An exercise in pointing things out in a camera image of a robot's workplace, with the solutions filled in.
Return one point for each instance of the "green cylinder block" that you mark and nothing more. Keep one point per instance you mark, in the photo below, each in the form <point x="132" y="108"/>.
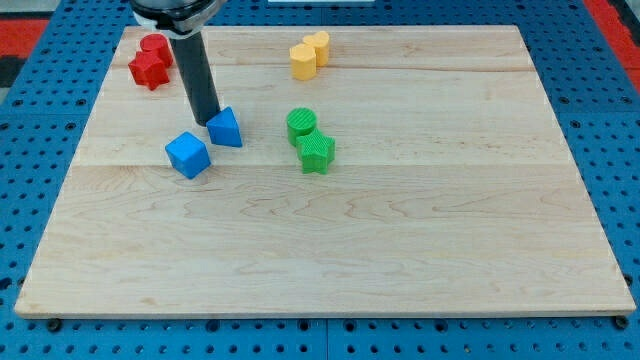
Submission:
<point x="300" y="122"/>

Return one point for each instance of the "red star block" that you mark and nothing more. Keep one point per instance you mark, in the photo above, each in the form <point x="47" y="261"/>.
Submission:
<point x="147" y="69"/>

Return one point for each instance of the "blue triangle block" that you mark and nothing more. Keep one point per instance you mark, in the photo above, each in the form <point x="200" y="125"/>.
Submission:
<point x="224" y="130"/>

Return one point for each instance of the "yellow heart block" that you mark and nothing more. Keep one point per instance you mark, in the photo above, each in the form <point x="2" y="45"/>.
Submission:
<point x="320" y="41"/>

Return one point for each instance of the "red cylinder block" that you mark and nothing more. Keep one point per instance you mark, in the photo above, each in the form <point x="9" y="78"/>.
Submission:
<point x="159" y="46"/>

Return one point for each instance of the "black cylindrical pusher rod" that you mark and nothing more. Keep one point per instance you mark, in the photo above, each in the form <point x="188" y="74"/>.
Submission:
<point x="195" y="71"/>

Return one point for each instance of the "green star block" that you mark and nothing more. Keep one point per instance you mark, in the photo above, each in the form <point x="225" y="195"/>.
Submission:
<point x="315" y="151"/>

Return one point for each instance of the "blue cube block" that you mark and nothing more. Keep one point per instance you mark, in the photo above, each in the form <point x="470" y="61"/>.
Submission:
<point x="188" y="155"/>

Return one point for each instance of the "wooden board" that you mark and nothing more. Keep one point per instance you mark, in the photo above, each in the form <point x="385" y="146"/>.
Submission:
<point x="452" y="193"/>

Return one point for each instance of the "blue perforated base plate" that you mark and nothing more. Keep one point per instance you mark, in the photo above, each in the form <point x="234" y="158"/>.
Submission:
<point x="588" y="73"/>

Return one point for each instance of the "yellow hexagon block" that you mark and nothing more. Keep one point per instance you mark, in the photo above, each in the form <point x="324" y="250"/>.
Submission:
<point x="302" y="62"/>

